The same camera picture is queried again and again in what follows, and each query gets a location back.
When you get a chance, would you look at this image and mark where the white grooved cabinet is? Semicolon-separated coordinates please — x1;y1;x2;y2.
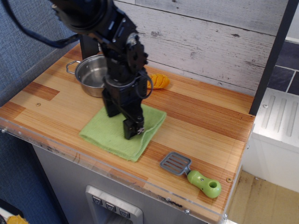
242;88;299;191

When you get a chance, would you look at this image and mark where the black frame post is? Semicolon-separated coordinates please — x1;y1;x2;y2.
249;0;299;116
79;35;100;60

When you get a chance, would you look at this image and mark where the stainless steel pot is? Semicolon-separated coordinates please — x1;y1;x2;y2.
66;55;107;98

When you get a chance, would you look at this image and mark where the black left frame post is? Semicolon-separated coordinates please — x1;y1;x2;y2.
79;35;100;60

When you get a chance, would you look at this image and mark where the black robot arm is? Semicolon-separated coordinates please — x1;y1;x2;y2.
52;0;150;140

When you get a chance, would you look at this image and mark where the green cloth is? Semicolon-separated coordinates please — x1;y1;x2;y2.
79;105;167;162

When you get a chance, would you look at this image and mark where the black right frame post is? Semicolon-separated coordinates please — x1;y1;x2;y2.
249;0;299;116

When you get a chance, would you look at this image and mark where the yellow object bottom left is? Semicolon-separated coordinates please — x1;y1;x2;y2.
7;215;29;224

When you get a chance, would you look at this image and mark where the silver dispenser button panel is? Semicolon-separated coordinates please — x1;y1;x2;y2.
85;185;143;224

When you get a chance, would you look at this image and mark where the grey spatula green handle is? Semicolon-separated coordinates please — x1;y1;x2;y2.
160;152;222;198

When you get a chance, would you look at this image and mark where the black braided cable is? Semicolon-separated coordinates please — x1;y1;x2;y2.
0;0;80;49

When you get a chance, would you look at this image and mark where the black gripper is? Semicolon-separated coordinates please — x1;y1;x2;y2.
102;71;150;140

